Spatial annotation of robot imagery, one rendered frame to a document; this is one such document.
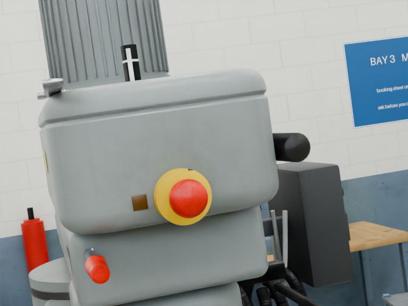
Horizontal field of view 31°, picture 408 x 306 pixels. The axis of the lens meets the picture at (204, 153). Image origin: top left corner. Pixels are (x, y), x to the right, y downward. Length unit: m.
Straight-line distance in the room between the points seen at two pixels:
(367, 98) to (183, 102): 5.01
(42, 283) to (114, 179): 0.75
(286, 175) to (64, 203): 0.61
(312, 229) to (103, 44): 0.48
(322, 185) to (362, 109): 4.48
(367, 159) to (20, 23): 2.73
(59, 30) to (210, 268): 0.48
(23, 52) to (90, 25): 4.06
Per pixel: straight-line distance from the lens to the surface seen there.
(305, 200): 1.29
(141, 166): 0.79
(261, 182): 0.83
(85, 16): 1.17
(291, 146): 0.86
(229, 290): 0.98
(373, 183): 5.80
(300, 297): 1.00
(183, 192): 0.75
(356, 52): 5.78
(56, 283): 1.48
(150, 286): 0.90
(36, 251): 5.10
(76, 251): 0.89
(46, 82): 0.72
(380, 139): 5.83
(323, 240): 1.31
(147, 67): 1.18
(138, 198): 0.79
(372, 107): 5.80
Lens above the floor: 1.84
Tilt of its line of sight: 3 degrees down
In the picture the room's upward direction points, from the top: 8 degrees counter-clockwise
